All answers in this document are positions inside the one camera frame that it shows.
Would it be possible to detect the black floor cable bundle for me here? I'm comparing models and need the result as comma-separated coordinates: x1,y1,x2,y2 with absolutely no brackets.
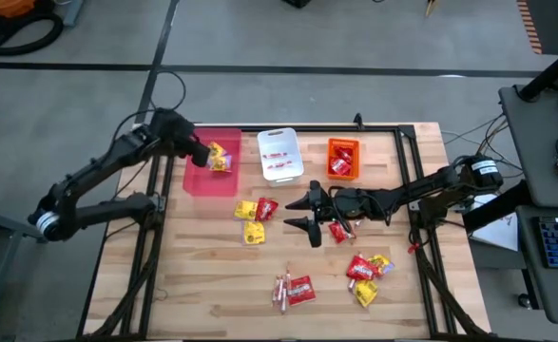
442,112,525,194

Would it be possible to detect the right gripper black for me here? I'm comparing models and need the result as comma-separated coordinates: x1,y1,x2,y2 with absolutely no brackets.
282,179,361,249

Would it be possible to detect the orange plastic basket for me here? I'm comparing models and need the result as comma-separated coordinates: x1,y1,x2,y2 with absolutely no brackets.
326,138,361,181

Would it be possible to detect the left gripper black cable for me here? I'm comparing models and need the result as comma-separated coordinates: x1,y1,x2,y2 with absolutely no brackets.
109,69,187,158

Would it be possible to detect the grey keyboard shelf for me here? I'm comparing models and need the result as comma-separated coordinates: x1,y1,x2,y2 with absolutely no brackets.
515,203,558,327

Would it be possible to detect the pink translucent plastic bin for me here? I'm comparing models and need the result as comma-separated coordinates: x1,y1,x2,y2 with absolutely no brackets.
182,126,242,199

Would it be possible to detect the grey desk top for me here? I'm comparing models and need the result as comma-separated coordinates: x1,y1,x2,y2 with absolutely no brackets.
498,84,558,209

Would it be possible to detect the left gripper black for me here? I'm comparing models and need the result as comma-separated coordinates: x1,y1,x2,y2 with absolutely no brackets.
162,109,212,168

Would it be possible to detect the black metal table frame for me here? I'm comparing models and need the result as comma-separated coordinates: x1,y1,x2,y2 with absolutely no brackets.
76,113,493,342

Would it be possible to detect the black desk support beam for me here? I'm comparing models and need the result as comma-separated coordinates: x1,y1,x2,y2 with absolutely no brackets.
462,182,531,234

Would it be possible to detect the white plastic bin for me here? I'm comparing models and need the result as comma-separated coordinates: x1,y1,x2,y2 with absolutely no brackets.
256,126,305,187

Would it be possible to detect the black vacuum hose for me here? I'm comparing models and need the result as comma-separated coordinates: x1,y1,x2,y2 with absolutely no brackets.
0,11,66,57

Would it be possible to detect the black diagonal pole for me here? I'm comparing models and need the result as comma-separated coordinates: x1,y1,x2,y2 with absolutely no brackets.
517,40,558,104

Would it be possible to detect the orange shop vacuum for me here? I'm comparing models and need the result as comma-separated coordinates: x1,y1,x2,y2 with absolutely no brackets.
0,0,37,19

